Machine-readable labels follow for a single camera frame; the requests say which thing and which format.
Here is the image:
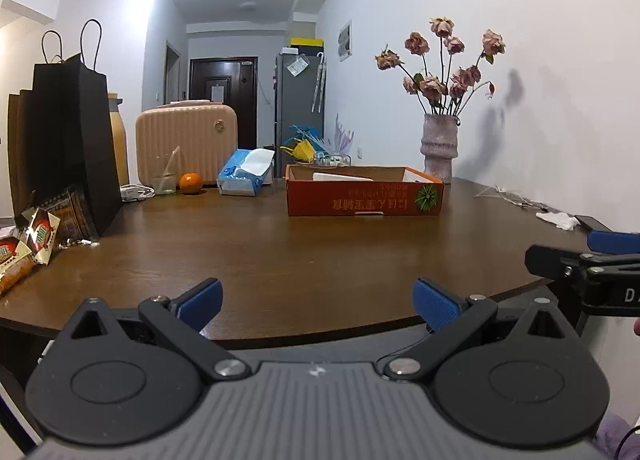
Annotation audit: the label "yellow watering can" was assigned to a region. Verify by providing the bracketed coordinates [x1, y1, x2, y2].
[277, 139, 316, 163]

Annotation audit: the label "bunch of dried pink roses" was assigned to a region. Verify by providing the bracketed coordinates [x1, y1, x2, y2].
[375, 17, 506, 117]

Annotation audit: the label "grey refrigerator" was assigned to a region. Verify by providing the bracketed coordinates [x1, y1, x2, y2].
[274, 52, 326, 178]

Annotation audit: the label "orange snack packet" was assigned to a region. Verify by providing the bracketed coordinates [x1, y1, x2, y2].
[0, 235, 37, 297]

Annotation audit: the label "pink ribbed suitcase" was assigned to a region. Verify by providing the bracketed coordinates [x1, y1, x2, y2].
[135, 100, 238, 185]

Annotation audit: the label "crumpled white tissue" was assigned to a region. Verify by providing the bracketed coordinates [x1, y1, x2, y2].
[536, 211, 581, 231]

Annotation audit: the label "purple clothing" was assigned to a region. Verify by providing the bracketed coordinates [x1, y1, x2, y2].
[592, 412, 640, 460]

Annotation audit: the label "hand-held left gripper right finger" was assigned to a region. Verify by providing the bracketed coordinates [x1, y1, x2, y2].
[385, 278, 583, 385]

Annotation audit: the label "wall picture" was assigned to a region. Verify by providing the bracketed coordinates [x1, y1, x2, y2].
[338, 20, 353, 62]

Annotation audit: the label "brown snack packet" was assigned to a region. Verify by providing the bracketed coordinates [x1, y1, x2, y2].
[47, 185, 99, 247]

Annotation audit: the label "purple dried lavender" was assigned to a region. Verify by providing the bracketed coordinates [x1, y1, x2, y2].
[331, 114, 356, 155]

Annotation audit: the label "dark brown paper bag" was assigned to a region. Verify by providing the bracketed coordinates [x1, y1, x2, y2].
[7, 88, 36, 221]

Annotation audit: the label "dark brown entrance door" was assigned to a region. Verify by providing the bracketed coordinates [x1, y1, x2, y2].
[189, 57, 258, 151]

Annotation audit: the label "hanging folded umbrella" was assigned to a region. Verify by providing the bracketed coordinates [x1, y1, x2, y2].
[312, 52, 328, 113]

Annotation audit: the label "blue tissue pack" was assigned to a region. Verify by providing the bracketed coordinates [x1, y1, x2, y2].
[216, 148, 276, 197]

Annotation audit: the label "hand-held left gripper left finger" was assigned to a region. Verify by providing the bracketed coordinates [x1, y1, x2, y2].
[52, 278, 252, 382]

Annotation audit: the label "grey interior door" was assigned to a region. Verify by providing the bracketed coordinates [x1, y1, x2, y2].
[164, 40, 182, 105]

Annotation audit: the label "red and white snack packet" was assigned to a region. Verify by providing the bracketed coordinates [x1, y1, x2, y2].
[19, 207, 62, 267]

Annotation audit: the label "black paper bag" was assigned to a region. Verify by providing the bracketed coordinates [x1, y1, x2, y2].
[32, 20, 123, 235]

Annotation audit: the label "white wired earphones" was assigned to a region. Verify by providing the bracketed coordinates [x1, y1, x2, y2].
[474, 185, 546, 208]

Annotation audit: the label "pink textured vase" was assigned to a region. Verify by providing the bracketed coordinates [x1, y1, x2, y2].
[420, 114, 460, 185]

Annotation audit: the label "black phone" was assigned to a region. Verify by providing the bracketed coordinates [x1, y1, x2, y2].
[574, 215, 613, 233]

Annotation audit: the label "thin black cable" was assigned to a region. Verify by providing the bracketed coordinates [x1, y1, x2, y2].
[612, 427, 640, 460]

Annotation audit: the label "clear glass cup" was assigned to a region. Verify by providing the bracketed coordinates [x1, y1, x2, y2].
[150, 146, 181, 195]

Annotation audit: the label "red cardboard box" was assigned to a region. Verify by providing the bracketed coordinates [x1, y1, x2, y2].
[285, 165, 445, 217]

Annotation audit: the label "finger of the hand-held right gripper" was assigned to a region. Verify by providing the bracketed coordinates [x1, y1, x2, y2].
[525, 245, 640, 285]
[587, 231, 640, 255]

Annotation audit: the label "translucent white plastic box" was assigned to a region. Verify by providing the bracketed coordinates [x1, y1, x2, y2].
[312, 171, 376, 182]

